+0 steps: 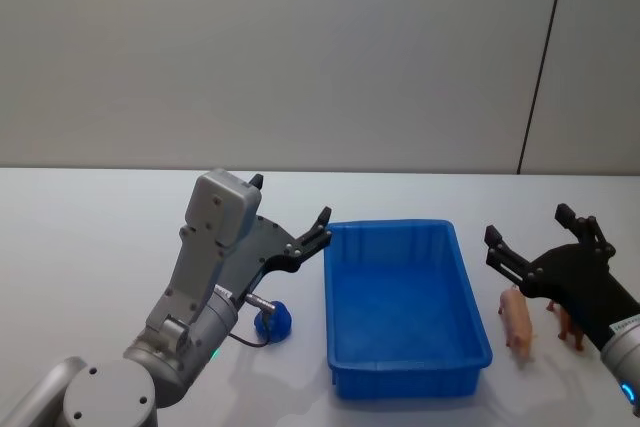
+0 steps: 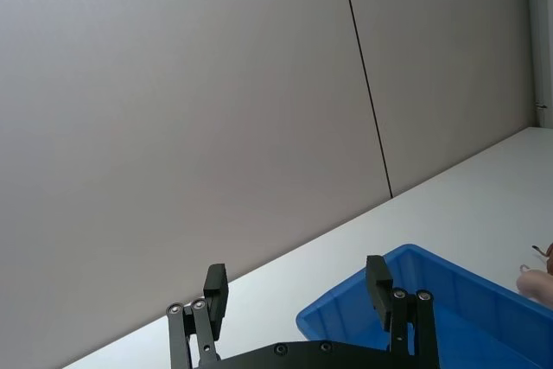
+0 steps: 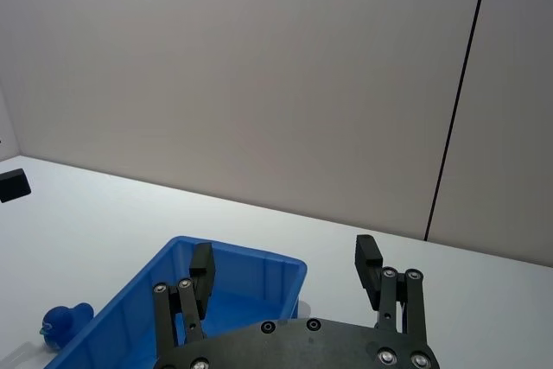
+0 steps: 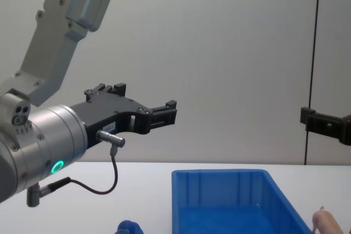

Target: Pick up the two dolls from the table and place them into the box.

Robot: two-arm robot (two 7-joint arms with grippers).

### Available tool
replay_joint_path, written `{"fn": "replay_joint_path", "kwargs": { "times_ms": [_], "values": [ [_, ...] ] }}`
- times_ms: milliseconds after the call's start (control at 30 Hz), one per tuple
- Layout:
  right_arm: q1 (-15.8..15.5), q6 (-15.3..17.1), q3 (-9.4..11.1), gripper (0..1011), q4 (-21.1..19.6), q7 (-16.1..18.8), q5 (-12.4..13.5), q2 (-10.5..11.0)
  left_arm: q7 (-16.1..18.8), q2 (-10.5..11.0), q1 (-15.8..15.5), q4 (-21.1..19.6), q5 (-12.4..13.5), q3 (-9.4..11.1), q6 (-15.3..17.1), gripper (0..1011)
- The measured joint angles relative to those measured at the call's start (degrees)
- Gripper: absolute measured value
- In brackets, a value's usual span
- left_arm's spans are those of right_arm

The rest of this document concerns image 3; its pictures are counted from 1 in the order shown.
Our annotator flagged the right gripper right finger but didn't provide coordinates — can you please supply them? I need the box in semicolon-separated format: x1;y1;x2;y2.
354;234;429;345

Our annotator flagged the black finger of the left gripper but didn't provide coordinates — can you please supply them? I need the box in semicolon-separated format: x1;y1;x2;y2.
0;168;32;204

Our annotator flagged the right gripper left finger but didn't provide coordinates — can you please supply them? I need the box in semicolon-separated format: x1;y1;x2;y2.
152;242;216;351

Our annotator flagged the blue plastic bin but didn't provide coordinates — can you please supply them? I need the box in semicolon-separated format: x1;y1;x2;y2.
42;235;309;369

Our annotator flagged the blue rubber duck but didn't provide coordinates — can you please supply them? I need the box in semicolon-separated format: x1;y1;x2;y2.
39;302;96;353

